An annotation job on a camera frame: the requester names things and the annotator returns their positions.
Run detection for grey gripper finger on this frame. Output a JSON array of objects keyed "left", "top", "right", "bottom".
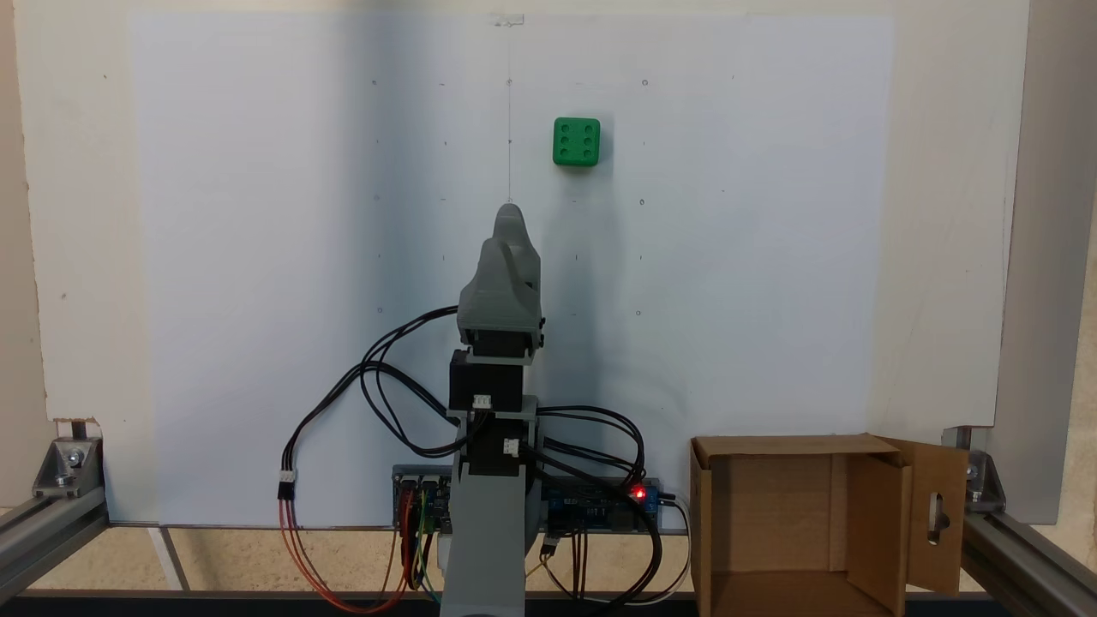
[
  {"left": 465, "top": 238, "right": 519, "bottom": 294},
  {"left": 495, "top": 204, "right": 542, "bottom": 292}
]

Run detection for blue circuit board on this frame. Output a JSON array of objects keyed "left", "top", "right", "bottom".
[{"left": 544, "top": 477, "right": 661, "bottom": 534}]

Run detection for metal corner bracket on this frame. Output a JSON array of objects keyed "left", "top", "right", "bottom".
[
  {"left": 33, "top": 437, "right": 105, "bottom": 499},
  {"left": 964, "top": 450, "right": 1006, "bottom": 515}
]

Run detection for aluminium frame rail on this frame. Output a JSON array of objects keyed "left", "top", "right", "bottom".
[
  {"left": 960, "top": 510, "right": 1097, "bottom": 617},
  {"left": 0, "top": 488, "right": 111, "bottom": 602}
]

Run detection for orange wire pair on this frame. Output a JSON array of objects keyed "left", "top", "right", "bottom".
[{"left": 279, "top": 497, "right": 412, "bottom": 614}]

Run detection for open cardboard box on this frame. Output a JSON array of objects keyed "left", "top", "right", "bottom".
[{"left": 690, "top": 433, "right": 969, "bottom": 617}]

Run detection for large white paper sheet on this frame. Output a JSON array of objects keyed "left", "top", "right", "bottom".
[{"left": 129, "top": 13, "right": 896, "bottom": 528}]

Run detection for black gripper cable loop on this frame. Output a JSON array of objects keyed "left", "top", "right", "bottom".
[{"left": 358, "top": 307, "right": 471, "bottom": 457}]

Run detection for coloured jumper wires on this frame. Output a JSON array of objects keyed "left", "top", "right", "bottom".
[{"left": 410, "top": 493, "right": 443, "bottom": 602}]

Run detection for black motor cable loop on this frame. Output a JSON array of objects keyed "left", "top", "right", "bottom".
[{"left": 527, "top": 405, "right": 666, "bottom": 609}]

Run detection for green die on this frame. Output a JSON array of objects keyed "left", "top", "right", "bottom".
[{"left": 553, "top": 117, "right": 601, "bottom": 167}]

